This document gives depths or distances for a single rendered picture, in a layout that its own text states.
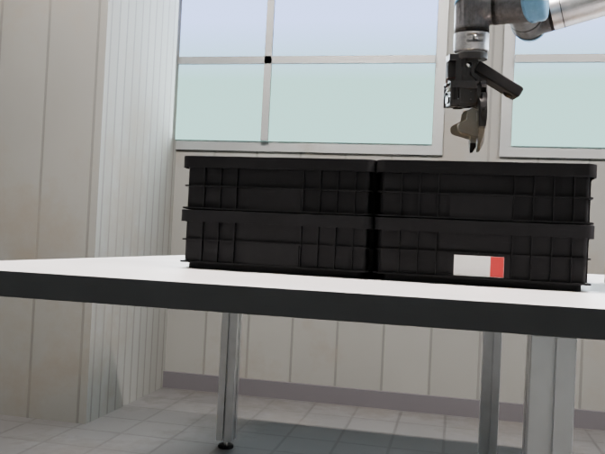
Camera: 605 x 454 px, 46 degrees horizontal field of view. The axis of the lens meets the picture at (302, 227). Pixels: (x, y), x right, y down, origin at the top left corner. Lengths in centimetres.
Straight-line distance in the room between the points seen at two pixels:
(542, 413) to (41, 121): 246
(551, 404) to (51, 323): 231
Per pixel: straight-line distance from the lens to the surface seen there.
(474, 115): 159
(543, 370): 104
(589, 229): 136
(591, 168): 137
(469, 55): 160
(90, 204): 295
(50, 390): 308
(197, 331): 360
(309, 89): 348
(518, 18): 161
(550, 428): 106
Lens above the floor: 77
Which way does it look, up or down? 1 degrees up
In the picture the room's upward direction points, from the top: 3 degrees clockwise
